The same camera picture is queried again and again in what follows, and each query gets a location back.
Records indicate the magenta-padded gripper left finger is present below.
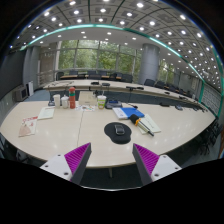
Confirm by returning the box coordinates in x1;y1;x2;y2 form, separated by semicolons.
39;142;93;186

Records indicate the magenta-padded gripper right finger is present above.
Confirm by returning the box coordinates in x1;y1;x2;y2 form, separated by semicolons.
132;142;183;186

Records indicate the black computer mouse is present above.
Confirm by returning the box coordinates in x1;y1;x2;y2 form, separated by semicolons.
114;123;126;136

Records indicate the black mouse pad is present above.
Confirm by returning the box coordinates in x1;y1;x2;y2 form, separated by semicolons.
103;121;133;145

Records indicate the red fan print brochure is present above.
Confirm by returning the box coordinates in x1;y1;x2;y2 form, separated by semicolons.
18;115;39;138

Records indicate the white printed document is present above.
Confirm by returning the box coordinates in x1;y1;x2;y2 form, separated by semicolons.
37;105;56;121

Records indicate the black handheld microphone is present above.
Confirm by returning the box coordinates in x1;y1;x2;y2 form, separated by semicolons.
128;113;155;137

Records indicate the blue and white book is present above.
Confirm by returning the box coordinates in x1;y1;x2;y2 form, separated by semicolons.
112;106;146;120

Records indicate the white paper cup stack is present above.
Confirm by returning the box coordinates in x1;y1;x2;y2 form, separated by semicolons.
52;93;62;109

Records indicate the colourful leaflet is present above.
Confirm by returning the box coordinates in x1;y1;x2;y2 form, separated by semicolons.
74;104;97;112

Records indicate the red drink bottle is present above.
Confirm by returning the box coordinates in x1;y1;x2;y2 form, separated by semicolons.
68;86;77;110

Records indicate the white cardboard box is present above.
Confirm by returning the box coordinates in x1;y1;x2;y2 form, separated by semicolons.
78;90;98;107

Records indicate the green print paper cup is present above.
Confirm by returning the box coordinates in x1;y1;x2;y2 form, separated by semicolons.
96;94;108;110

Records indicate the grey floor cabinet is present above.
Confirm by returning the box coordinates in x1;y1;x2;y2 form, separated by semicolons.
13;85;29;103

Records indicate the white standing panel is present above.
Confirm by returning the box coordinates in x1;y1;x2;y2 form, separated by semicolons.
26;80;35;97

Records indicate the group of dark chairs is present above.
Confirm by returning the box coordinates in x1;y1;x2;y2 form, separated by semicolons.
54;69;201;101

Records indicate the long curved conference table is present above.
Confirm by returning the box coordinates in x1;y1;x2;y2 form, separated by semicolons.
43;79;208;109

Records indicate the group of ceiling lights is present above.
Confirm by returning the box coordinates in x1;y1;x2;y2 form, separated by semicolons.
8;0;224;88

